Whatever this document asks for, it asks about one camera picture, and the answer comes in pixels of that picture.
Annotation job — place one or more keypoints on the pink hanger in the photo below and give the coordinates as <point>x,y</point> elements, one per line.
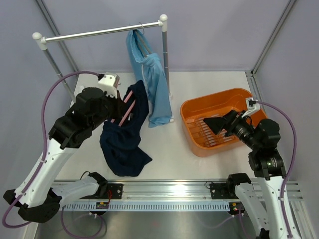
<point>127,109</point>

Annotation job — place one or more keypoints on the light blue shorts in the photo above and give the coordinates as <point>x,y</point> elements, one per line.
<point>150,71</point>

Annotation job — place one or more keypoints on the grey hanger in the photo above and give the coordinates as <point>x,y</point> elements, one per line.
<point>140,42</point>

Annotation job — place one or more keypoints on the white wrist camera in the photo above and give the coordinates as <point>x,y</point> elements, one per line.
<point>108,83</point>
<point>252,107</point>

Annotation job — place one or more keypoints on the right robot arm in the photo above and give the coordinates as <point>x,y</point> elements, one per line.
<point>273,219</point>

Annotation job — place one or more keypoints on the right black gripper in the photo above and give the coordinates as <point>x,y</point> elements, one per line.
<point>233,118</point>

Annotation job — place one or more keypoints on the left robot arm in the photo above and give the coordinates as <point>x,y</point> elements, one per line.
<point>36,199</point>

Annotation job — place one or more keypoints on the white metal clothes rack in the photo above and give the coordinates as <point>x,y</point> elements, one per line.
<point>162,23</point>

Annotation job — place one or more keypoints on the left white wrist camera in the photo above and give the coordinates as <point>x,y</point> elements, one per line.
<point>108,83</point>

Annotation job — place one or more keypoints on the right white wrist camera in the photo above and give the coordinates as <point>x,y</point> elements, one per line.
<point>252,107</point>

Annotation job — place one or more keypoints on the orange plastic basket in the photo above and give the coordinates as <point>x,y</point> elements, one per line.
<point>201,140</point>

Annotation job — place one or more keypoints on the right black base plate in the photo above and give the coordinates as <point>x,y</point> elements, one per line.
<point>219,191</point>

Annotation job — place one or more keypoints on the navy blue shorts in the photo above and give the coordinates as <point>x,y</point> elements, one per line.
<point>120,144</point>

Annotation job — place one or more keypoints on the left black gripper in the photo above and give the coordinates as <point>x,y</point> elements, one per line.
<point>119,106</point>

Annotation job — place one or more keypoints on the white slotted cable duct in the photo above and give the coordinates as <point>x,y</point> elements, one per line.
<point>116,206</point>

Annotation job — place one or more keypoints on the aluminium mounting rail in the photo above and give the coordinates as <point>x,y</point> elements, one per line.
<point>168,190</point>

